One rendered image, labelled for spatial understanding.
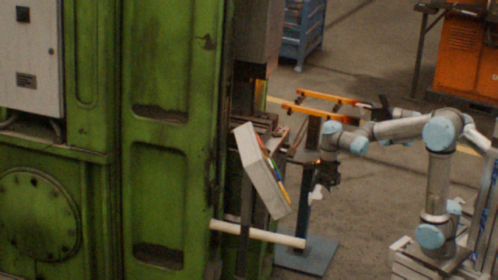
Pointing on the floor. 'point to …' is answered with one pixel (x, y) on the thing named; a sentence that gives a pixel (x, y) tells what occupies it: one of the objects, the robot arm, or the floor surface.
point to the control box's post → (244, 234)
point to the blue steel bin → (303, 29)
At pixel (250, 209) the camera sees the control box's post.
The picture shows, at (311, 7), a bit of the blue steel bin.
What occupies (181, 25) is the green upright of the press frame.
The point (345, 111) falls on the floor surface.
